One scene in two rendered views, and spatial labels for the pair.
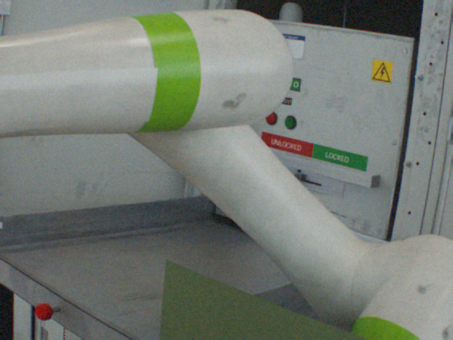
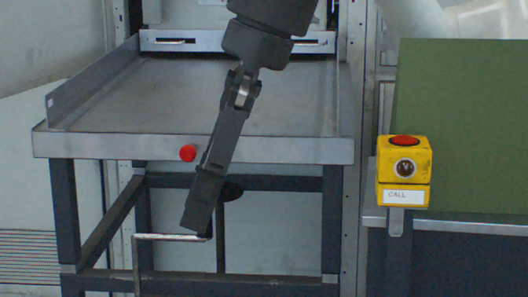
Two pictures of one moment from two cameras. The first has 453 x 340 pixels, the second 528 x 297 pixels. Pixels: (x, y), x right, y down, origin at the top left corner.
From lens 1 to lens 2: 96 cm
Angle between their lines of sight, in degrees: 36
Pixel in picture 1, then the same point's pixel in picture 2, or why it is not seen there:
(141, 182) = (74, 37)
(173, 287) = (410, 56)
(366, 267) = (467, 21)
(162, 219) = (120, 64)
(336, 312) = not seen: hidden behind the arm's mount
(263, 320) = (497, 53)
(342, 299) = not seen: hidden behind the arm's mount
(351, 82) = not seen: outside the picture
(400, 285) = (514, 23)
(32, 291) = (146, 144)
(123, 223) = (105, 75)
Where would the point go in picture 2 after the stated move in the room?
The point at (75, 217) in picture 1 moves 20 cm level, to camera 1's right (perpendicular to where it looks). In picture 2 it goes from (86, 77) to (166, 65)
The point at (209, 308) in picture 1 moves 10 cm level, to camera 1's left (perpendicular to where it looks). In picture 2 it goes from (448, 60) to (404, 68)
